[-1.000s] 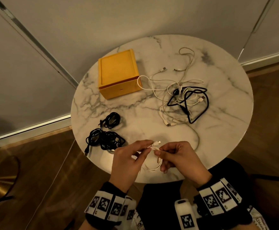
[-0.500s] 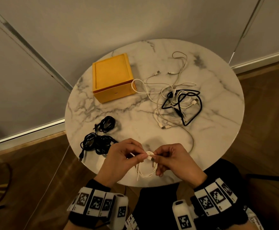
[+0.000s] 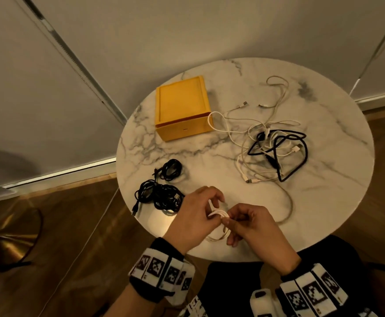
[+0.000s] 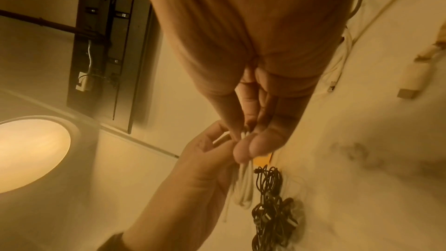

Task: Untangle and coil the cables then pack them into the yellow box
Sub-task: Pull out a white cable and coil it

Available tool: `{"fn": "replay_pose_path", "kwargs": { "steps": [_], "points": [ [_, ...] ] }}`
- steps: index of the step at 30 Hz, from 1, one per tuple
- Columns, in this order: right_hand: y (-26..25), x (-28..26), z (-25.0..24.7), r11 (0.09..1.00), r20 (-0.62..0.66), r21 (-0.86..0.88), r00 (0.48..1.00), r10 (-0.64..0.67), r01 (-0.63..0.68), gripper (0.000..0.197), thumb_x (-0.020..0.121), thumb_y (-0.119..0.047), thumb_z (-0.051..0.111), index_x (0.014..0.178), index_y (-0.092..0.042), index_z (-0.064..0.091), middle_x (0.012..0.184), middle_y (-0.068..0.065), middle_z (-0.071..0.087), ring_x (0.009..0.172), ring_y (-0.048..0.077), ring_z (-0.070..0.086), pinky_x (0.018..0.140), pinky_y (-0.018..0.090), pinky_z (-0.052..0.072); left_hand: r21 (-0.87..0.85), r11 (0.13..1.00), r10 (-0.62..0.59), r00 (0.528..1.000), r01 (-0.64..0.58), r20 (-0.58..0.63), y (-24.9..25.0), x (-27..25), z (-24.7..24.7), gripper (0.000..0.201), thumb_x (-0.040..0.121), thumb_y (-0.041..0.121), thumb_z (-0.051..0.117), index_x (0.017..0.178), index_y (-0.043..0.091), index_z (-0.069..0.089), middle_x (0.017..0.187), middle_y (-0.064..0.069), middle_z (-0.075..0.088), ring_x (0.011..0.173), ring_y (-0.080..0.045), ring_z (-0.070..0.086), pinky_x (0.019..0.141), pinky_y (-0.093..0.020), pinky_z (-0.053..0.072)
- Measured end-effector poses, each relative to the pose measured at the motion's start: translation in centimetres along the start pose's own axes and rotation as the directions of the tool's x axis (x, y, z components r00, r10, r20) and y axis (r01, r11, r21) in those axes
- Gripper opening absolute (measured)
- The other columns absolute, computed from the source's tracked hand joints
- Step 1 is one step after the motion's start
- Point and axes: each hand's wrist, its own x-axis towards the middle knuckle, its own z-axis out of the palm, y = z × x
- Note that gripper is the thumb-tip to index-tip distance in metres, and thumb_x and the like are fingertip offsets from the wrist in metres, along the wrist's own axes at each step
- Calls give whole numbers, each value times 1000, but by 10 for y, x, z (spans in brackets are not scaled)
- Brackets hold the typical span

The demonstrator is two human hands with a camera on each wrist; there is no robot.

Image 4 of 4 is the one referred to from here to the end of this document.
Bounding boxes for person's right hand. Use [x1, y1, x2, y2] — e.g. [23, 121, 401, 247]
[138, 0, 360, 164]

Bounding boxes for person's left hand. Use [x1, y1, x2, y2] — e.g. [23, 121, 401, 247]
[146, 119, 244, 227]

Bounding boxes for person's left forearm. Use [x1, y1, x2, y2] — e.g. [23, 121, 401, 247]
[120, 200, 210, 251]

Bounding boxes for orange tag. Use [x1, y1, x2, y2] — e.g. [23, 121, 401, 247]
[254, 152, 275, 166]

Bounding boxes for small white power adapter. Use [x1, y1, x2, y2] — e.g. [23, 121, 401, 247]
[75, 71, 95, 92]

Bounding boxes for round glowing lamp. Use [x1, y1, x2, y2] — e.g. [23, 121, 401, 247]
[0, 115, 81, 195]

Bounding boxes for black cable bundle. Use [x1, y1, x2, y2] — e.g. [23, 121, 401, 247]
[250, 164, 304, 251]

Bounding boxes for thin white usb cable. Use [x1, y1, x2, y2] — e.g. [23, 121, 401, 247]
[320, 25, 354, 92]

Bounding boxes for thick cream cable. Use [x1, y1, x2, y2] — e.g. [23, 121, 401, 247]
[351, 0, 431, 45]

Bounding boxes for black wall panel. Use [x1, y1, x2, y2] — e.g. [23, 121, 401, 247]
[66, 0, 164, 135]

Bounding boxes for white usb plug cable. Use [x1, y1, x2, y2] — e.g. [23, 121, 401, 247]
[397, 41, 446, 99]

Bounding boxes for dark wall pipe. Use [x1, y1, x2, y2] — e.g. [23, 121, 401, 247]
[0, 8, 106, 42]

